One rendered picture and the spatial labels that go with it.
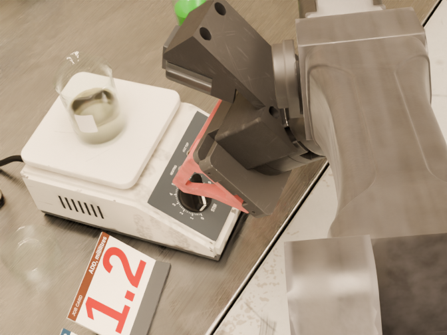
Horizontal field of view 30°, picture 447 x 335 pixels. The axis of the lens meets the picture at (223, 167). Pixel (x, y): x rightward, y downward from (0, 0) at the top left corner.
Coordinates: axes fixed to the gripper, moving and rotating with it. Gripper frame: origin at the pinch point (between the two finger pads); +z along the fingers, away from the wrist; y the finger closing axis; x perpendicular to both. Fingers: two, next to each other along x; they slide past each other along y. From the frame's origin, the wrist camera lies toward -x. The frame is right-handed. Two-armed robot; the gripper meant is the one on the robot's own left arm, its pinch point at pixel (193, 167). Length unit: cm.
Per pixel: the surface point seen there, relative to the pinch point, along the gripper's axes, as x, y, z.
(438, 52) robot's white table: 18.5, -31.7, -1.6
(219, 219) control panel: 7.5, -1.8, 6.3
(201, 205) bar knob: 4.9, -1.3, 5.5
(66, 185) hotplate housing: -4.0, 0.9, 14.7
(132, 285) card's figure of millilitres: 5.4, 6.1, 11.8
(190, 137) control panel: 1.9, -8.0, 8.2
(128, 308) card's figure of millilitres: 5.9, 8.2, 11.5
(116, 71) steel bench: -3.7, -19.5, 24.2
